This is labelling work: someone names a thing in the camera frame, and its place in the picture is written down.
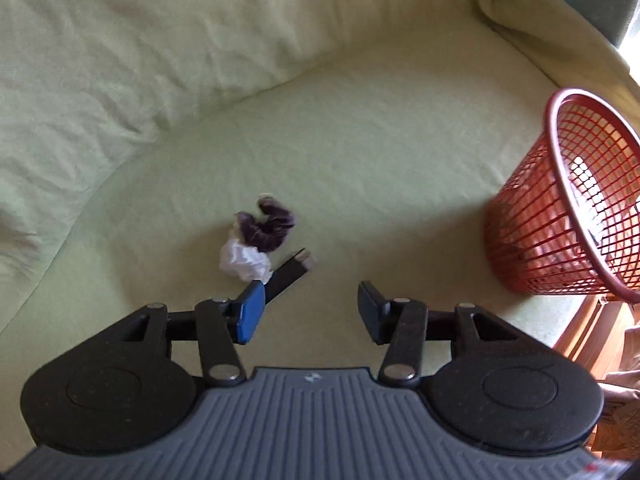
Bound brown quilted cover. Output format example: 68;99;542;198
597;370;640;456

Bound white tissue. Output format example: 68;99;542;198
219;237;273;283

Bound black stick with beige tip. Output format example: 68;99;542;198
264;248;317;306

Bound red plastic mesh basket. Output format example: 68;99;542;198
484;88;640;304

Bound purple hair scrunchie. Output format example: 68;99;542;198
235;195;296;253

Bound dark green cloth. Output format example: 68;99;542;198
542;0;640;48

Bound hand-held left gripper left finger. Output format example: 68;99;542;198
122;280;266;388

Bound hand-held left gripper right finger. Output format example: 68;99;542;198
357;281;523;387

